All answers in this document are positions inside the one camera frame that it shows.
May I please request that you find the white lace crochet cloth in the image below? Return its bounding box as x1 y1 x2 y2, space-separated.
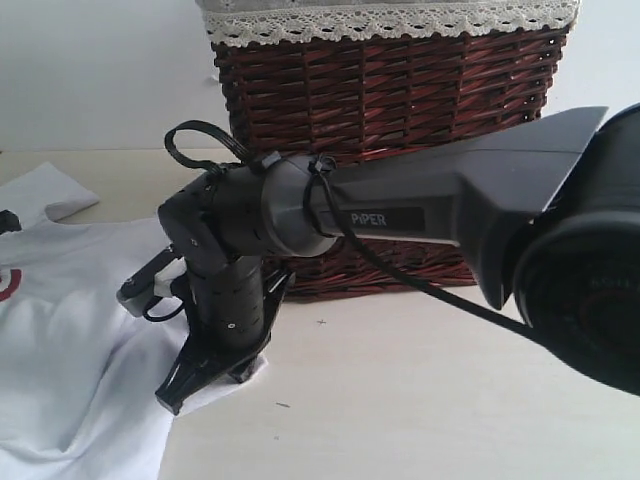
196 1 581 47

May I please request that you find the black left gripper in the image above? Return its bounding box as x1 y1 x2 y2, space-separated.
0 210 22 234

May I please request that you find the white t-shirt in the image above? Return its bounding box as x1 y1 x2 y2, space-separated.
0 160 271 480

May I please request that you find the dark brown wicker basket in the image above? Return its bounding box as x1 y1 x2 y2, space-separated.
210 25 571 301

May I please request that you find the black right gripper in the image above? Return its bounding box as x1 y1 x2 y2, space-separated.
155 269 290 415

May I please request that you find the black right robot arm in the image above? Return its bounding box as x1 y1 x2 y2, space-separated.
156 106 639 413

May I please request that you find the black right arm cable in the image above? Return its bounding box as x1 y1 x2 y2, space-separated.
142 119 546 346

